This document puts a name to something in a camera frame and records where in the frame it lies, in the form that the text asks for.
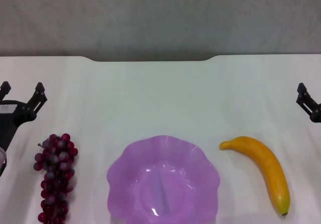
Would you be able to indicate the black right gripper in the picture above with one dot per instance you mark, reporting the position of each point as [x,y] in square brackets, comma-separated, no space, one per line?
[317,117]

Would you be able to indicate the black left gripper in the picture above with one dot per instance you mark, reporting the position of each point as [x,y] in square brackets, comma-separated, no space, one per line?
[11,118]

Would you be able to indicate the yellow banana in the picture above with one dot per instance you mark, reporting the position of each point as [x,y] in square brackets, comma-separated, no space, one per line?
[269,165]

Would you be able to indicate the dark red grape bunch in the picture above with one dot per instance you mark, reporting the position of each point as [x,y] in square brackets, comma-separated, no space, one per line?
[56,173]

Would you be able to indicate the purple wavy plastic plate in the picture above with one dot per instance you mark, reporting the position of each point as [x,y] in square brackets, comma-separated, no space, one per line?
[163,181]

